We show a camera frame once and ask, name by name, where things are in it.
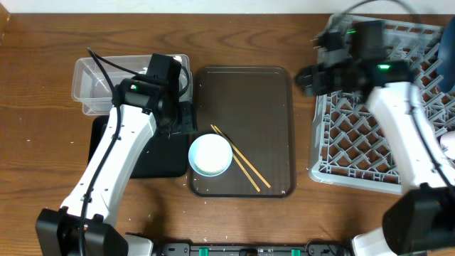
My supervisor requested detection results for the clear plastic bin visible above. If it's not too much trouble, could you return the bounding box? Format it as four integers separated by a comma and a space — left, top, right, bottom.
72, 54, 193, 115

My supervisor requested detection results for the grey dishwasher rack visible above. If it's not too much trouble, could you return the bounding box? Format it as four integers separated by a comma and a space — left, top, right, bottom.
308, 20, 454, 195

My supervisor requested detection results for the right wooden chopstick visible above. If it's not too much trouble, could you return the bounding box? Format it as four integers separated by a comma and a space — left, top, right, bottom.
214, 125, 272, 188

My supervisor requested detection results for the light blue bowl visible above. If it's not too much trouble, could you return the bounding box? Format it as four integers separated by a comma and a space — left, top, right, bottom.
188, 134, 233, 177

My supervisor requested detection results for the left black cable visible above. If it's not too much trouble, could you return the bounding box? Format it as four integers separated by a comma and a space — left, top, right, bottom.
77, 47, 191, 256

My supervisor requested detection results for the pink-tinted white cup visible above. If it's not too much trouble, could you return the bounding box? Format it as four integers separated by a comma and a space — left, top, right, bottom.
440, 131, 455, 160

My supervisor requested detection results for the dark blue plate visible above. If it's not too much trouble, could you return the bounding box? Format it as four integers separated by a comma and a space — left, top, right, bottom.
437, 17, 454, 93

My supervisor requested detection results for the brown serving tray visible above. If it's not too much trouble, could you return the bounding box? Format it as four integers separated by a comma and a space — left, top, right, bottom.
188, 66, 296, 198

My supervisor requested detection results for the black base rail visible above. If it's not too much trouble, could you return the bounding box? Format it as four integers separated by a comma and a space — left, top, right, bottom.
151, 242, 351, 256

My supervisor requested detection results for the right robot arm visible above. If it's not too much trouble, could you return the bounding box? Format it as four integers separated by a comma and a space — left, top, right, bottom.
295, 60, 454, 255

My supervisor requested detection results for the black plastic tray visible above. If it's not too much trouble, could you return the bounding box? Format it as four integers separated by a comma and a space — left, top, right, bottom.
83, 110, 188, 184

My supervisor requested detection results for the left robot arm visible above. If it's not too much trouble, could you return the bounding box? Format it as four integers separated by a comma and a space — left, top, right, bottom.
36, 75, 197, 255

